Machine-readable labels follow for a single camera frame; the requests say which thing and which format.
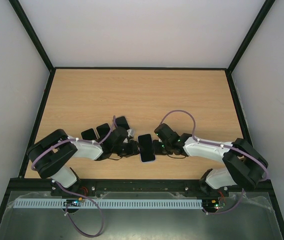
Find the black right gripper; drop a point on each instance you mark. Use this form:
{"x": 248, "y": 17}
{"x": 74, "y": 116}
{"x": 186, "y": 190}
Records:
{"x": 158, "y": 147}

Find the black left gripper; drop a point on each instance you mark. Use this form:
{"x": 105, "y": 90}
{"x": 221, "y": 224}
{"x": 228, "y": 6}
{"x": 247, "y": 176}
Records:
{"x": 133, "y": 150}

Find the black phone blue edge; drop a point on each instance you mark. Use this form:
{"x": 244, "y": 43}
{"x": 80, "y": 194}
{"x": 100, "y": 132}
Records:
{"x": 146, "y": 147}

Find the lilac phone case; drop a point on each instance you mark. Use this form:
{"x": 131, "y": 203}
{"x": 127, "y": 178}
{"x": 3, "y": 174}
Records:
{"x": 154, "y": 160}

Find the clear magsafe phone case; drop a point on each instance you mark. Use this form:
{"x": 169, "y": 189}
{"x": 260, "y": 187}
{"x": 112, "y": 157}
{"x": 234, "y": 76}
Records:
{"x": 128, "y": 125}

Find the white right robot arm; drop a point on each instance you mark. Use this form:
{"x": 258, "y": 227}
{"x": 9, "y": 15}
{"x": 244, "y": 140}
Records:
{"x": 243, "y": 165}

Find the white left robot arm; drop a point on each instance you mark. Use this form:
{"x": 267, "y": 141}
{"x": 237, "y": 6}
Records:
{"x": 50, "y": 155}

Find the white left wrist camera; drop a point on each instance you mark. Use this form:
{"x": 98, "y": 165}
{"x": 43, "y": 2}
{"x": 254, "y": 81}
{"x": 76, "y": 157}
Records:
{"x": 130, "y": 133}

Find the light blue cable duct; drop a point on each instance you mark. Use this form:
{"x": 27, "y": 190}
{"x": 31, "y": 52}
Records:
{"x": 54, "y": 203}

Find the black enclosure frame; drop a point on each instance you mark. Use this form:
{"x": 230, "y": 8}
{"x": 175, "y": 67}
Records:
{"x": 19, "y": 181}

